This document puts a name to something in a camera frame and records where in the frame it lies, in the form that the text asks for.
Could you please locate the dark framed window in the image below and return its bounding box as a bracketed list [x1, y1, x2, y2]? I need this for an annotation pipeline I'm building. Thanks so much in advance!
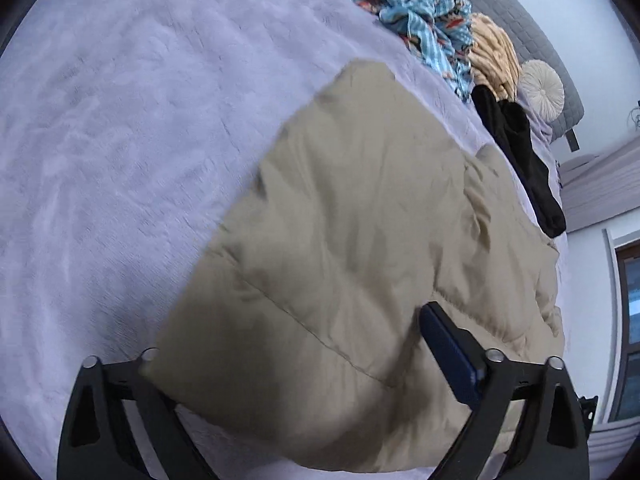
[607, 230, 640, 423]

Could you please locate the purple plush blanket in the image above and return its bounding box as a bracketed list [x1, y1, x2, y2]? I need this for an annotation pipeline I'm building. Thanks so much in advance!
[0, 0, 566, 480]

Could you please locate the beige puffer jacket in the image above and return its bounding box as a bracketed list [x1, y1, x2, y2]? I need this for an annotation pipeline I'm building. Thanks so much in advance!
[140, 58, 567, 476]

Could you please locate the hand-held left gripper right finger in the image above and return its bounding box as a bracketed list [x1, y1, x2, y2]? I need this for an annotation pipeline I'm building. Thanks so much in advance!
[419, 301, 591, 480]

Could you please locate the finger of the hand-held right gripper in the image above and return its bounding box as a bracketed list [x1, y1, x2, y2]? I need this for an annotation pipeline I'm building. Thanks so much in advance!
[579, 395, 599, 433]

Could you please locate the yellow striped garment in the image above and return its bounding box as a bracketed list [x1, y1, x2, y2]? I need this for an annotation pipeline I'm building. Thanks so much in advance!
[467, 12, 518, 103]

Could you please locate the blue monkey print cloth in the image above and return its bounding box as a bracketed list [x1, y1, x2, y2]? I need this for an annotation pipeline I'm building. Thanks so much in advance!
[300, 0, 475, 103]

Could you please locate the round white cushion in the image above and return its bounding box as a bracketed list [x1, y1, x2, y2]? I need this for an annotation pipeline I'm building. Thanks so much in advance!
[517, 59, 566, 122]

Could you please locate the black folded garment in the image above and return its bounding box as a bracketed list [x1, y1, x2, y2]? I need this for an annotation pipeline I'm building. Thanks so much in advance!
[471, 84, 567, 238]

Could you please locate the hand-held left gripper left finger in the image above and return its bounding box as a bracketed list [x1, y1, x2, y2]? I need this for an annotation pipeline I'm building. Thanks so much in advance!
[56, 347, 218, 480]

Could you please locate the grey quilted headboard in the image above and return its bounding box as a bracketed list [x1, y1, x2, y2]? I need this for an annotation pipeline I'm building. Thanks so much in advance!
[415, 0, 586, 133]

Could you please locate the pale purple curtain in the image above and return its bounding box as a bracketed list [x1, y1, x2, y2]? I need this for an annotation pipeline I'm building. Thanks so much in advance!
[557, 140, 640, 233]

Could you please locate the grey ribbed panel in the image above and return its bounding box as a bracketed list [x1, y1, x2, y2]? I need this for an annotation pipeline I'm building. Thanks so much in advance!
[589, 420, 640, 480]

